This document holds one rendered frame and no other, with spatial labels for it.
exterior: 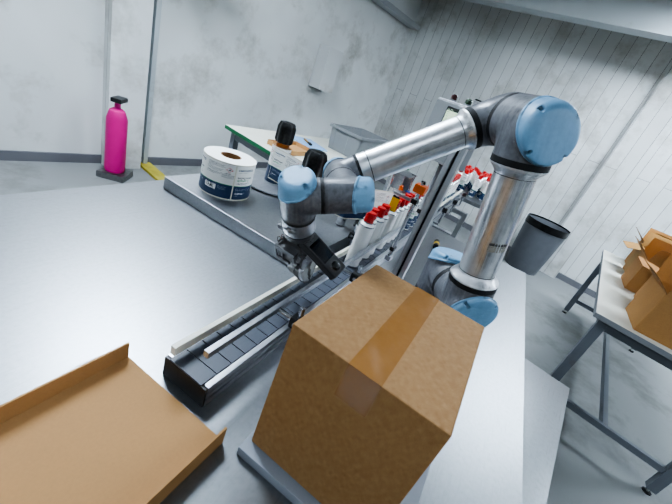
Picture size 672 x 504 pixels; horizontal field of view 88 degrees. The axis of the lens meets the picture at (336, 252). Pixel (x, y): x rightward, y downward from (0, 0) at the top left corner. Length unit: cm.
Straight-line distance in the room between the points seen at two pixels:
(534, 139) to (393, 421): 54
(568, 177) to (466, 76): 207
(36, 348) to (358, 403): 60
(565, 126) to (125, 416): 92
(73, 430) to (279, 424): 32
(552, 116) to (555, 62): 513
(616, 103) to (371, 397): 544
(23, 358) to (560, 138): 104
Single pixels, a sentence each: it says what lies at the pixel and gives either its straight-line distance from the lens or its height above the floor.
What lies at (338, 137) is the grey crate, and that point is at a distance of 342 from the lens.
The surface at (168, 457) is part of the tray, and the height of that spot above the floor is 83.
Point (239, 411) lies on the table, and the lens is 75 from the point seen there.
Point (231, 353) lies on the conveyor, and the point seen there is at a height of 88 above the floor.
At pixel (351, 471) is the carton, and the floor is 96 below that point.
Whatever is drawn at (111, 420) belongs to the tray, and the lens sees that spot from 73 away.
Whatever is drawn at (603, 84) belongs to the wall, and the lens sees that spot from 577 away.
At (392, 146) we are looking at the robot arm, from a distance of 83.
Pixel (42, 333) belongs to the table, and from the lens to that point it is 89.
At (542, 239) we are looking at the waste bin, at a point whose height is 50.
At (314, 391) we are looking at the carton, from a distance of 53.
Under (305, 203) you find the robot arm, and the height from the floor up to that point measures 120.
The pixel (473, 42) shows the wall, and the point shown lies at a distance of 625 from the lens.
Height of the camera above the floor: 143
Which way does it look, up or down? 26 degrees down
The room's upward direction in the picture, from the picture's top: 21 degrees clockwise
